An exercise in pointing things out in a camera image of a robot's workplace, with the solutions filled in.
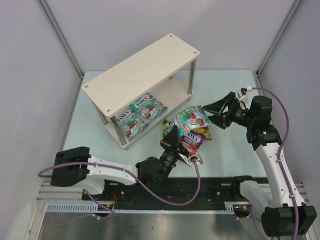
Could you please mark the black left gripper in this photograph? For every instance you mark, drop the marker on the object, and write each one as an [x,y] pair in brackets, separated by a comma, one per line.
[173,146]

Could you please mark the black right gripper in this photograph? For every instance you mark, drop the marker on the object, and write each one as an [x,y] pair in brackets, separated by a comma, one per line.
[227,111]

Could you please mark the purple Fox's berries candy bag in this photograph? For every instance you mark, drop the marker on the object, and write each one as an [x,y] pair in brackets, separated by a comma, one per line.
[192,141]

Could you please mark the orange Fox's fruits candy bag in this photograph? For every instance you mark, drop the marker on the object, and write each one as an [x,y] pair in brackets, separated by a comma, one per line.
[205,131]

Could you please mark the teal candy bag back side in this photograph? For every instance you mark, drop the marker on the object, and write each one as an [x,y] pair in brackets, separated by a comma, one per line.
[193,117]

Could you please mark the teal cherry mint candy bag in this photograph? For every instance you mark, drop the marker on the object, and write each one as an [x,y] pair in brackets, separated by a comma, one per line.
[148,107]

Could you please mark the teal Fox's mint candy bag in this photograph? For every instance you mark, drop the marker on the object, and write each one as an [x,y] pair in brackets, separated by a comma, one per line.
[131,124]

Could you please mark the green Fox's spring tea bag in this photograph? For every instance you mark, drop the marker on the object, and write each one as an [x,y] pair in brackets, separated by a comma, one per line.
[166,127]

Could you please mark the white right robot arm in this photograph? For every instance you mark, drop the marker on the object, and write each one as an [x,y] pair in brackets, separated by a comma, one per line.
[284,212]

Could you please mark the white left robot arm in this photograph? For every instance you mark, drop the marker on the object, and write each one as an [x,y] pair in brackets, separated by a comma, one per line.
[77,167]

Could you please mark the light wooden two-tier shelf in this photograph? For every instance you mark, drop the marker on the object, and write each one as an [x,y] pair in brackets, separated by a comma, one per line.
[165,69]

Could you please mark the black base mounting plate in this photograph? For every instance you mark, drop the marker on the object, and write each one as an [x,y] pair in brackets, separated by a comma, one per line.
[174,189]

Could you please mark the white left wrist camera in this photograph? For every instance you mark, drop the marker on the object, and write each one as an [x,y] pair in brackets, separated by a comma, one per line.
[191,161]

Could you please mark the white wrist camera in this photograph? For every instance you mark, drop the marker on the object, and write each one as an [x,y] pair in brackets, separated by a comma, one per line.
[242,94]
[191,161]

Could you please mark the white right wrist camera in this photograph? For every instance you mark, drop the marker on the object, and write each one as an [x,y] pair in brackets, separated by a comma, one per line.
[242,94]

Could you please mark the white slotted cable duct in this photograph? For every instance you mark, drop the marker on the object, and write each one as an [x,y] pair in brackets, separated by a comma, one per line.
[227,208]

